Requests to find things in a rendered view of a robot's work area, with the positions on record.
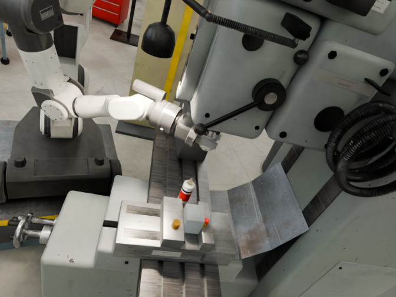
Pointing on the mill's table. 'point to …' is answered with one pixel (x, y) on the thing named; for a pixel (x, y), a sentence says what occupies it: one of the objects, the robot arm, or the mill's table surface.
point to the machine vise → (142, 246)
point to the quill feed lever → (260, 102)
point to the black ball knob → (301, 57)
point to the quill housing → (246, 64)
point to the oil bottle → (186, 190)
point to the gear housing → (382, 10)
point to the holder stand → (195, 153)
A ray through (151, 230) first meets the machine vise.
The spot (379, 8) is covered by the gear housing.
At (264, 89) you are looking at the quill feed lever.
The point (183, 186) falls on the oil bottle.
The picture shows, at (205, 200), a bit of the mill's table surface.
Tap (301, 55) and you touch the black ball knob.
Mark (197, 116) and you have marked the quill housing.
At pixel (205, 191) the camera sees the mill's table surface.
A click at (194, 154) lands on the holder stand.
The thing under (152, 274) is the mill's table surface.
